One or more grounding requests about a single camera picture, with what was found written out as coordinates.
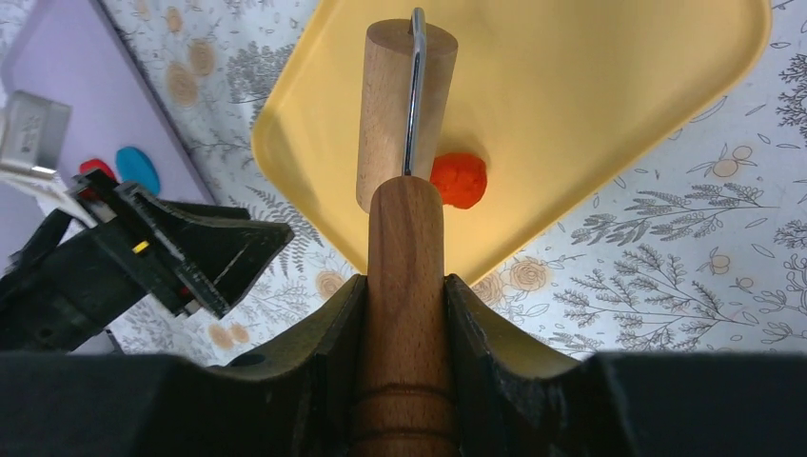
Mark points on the flat red dough disc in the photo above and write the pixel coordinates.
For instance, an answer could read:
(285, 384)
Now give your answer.
(97, 164)

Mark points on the yellow tray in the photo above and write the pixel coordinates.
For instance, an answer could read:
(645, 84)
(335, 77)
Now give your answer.
(557, 96)

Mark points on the purple tray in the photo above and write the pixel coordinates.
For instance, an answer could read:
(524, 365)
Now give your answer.
(69, 52)

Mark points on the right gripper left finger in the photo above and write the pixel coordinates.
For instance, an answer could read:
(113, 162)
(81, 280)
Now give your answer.
(288, 397)

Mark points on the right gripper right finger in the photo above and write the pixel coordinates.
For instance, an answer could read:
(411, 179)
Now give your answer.
(519, 397)

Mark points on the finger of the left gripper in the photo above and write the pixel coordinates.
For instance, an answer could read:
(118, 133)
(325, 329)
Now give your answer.
(239, 246)

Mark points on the red dough ball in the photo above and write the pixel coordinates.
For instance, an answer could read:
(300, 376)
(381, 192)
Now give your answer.
(460, 178)

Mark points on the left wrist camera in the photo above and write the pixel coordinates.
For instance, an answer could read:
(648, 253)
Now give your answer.
(33, 130)

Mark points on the flat blue dough disc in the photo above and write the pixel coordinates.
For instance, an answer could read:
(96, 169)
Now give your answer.
(134, 165)

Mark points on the wooden dough roller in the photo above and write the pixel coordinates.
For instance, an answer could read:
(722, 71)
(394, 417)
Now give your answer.
(403, 401)

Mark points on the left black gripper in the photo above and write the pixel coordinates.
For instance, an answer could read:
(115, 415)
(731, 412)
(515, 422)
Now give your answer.
(60, 290)

